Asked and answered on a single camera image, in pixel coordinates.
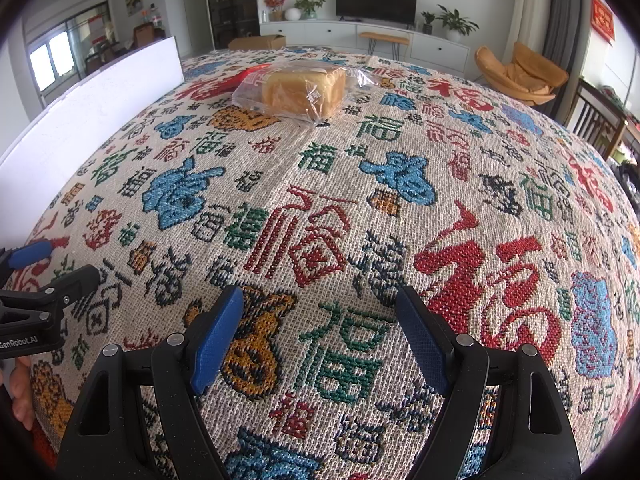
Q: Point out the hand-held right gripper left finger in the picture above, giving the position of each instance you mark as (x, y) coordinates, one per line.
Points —
(215, 340)

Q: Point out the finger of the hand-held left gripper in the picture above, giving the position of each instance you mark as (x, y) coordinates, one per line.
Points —
(30, 254)
(60, 287)

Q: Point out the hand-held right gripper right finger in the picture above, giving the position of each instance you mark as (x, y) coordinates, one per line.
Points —
(422, 340)

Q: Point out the long white cardboard box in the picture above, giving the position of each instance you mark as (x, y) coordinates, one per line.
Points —
(85, 125)

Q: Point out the bagged bread loaf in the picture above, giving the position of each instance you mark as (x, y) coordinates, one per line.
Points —
(305, 90)

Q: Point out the red snack packet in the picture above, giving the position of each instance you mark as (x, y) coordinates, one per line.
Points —
(256, 68)

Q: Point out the person's left hand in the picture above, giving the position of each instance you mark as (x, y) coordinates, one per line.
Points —
(22, 395)

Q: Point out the printed woven tablecloth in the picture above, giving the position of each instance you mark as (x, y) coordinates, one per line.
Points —
(350, 200)

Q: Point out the sliding glass door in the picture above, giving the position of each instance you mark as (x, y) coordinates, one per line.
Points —
(65, 52)

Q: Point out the dark wooden chair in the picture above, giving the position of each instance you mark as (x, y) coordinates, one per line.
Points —
(595, 117)

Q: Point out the orange lounge chair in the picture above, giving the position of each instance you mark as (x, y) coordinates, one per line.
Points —
(520, 75)

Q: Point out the cluttered wooden side table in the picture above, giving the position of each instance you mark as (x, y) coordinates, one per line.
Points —
(631, 137)

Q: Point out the white door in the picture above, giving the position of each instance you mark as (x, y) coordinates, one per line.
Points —
(192, 7)

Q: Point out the brown cardboard box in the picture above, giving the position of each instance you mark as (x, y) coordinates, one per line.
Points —
(257, 42)

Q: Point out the wooden bench with metal legs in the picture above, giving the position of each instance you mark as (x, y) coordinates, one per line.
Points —
(384, 36)

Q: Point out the white television cabinet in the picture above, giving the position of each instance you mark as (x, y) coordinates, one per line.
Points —
(330, 35)

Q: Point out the small plant in dark pot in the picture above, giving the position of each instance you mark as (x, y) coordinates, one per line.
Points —
(428, 21)

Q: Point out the large plant in white pot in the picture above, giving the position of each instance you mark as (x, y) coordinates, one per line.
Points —
(456, 21)

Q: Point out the black display cabinet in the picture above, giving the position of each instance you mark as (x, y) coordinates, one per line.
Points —
(230, 2)

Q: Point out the white round vase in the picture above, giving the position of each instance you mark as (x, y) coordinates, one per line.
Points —
(292, 14)

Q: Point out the red flower plant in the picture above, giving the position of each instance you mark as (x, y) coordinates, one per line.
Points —
(275, 4)

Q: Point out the covered standing air conditioner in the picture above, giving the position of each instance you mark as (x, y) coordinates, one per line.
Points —
(527, 15)

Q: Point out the black flat television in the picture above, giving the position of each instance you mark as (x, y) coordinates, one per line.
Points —
(376, 1)

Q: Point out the green leafy potted plant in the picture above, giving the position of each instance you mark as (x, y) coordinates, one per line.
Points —
(309, 5)

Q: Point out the grey curtain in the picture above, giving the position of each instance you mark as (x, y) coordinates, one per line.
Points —
(570, 20)

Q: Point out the red wall hanging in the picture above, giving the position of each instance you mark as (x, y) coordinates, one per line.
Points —
(602, 19)

